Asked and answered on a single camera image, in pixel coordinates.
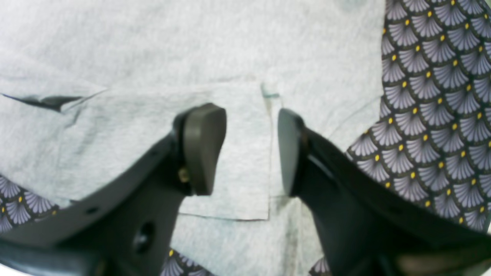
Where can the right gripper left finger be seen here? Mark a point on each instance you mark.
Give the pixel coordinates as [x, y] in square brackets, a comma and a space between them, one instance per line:
[125, 228]

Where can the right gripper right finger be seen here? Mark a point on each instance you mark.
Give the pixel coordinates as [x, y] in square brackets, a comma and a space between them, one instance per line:
[365, 230]

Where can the light grey T-shirt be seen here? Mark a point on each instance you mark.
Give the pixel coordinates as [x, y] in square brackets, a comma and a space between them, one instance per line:
[87, 86]

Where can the fan-patterned purple tablecloth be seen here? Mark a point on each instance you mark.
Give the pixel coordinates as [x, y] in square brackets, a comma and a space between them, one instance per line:
[422, 99]

